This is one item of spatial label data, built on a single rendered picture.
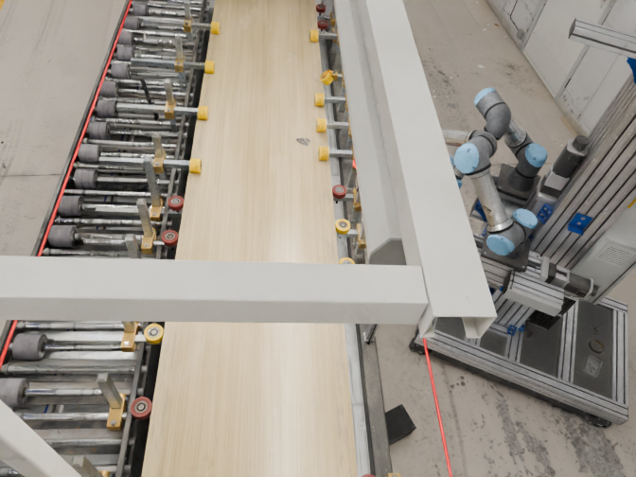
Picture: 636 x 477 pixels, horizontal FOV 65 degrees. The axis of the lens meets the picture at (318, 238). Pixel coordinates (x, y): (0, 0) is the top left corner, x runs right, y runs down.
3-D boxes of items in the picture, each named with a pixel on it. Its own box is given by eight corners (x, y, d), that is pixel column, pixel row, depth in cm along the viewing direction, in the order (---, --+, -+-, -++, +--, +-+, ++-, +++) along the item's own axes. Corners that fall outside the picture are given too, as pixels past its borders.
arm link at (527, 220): (532, 235, 241) (545, 217, 231) (518, 249, 235) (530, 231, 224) (511, 220, 246) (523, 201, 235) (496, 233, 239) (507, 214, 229)
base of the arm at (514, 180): (534, 177, 282) (542, 165, 274) (531, 195, 273) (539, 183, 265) (507, 168, 284) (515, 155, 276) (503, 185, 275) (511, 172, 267)
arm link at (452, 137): (507, 126, 221) (418, 117, 256) (493, 136, 215) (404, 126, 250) (508, 150, 227) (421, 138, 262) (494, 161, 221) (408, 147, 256)
